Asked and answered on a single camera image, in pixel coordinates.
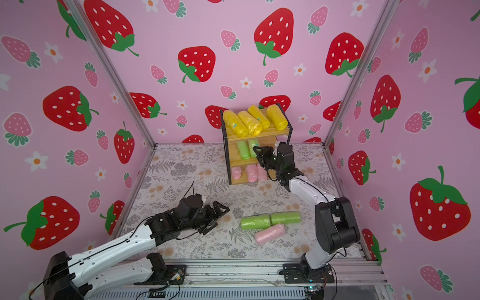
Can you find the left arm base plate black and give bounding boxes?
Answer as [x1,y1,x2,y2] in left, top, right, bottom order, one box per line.
[134,264,187,286]

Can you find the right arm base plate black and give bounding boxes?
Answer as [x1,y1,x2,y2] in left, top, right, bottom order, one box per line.
[279,264,336,285]

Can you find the wooden shelf black metal frame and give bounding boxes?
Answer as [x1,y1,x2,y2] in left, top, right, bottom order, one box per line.
[219,103,293,185]

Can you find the yellow trash bag roll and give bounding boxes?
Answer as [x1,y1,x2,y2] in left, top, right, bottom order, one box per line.
[222,110,250,138]
[247,105,271,130]
[237,111,263,136]
[266,104,288,131]

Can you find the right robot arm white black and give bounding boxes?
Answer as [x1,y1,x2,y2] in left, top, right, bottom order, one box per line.
[253,142,361,272]

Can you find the pink trash bag roll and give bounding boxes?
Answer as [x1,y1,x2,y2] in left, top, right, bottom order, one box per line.
[254,223,286,245]
[231,166,243,180]
[256,164,268,181]
[245,164,258,183]

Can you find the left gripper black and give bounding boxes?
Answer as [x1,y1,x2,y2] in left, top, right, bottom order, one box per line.
[179,200,231,234]

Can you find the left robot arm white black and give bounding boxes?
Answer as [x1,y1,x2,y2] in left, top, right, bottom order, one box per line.
[42,196,230,300]

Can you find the aluminium rail frame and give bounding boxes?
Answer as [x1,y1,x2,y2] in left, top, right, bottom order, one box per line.
[92,259,394,300]

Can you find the green trash bag roll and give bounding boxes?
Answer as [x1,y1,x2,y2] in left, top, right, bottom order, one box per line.
[236,141,251,160]
[248,139,260,158]
[271,211,302,225]
[241,214,271,230]

